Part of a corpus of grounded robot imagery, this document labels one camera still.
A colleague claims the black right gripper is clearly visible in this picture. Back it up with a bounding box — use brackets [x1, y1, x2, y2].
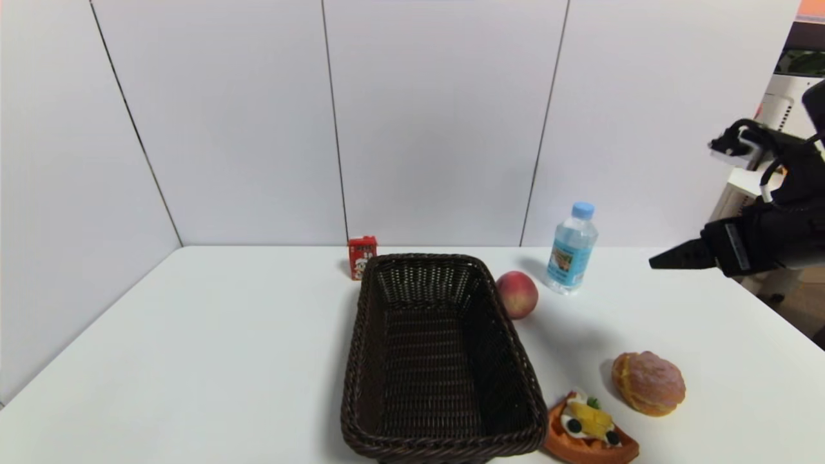
[648, 202, 806, 278]

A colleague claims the round brown bread bun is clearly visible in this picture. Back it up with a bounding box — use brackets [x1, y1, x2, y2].
[611, 351, 686, 418]

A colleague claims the dark brown wicker basket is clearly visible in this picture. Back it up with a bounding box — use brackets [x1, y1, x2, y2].
[340, 253, 550, 464]

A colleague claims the clear water bottle blue label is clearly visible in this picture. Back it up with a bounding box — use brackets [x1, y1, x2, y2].
[545, 202, 599, 296]

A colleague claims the red yellow peach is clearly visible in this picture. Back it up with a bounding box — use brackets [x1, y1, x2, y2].
[495, 271, 539, 320]

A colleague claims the white perforated appliance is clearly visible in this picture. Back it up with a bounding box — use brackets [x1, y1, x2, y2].
[754, 74, 814, 144]

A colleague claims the orange waffle cake with fruit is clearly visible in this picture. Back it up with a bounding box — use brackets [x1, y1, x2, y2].
[545, 389, 640, 464]

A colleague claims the red drink carton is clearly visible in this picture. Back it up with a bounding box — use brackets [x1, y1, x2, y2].
[348, 235, 378, 281]

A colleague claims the black cable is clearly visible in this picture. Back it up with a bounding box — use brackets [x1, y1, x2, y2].
[759, 158, 790, 204]

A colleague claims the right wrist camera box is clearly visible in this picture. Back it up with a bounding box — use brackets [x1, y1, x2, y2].
[709, 119, 769, 170]

